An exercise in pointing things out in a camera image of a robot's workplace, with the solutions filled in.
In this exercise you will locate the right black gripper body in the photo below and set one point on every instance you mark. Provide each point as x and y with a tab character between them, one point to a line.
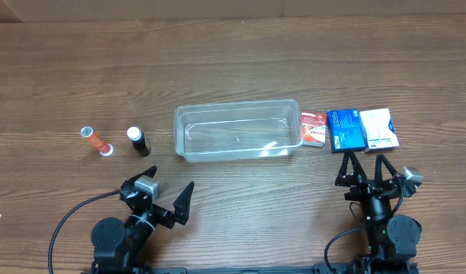
366	184

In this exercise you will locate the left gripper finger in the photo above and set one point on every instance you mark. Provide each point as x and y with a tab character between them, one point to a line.
182	204
149	173

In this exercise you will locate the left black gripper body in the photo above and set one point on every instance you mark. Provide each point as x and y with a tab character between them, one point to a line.
157	205

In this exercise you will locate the orange tube white cap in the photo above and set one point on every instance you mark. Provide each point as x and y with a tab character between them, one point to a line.
104	148

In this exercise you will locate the black bottle white cap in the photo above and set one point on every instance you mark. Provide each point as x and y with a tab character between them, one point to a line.
139	141

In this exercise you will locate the blue lozenge box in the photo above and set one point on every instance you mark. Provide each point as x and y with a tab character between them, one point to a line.
345	127

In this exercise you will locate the red white medicine box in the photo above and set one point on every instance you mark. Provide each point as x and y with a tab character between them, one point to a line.
314	128

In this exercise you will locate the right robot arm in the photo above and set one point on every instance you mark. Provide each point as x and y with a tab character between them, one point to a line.
392	238

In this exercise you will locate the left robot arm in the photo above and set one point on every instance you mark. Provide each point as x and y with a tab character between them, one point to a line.
118	244

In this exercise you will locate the clear plastic container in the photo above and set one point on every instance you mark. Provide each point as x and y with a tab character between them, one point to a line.
237	130

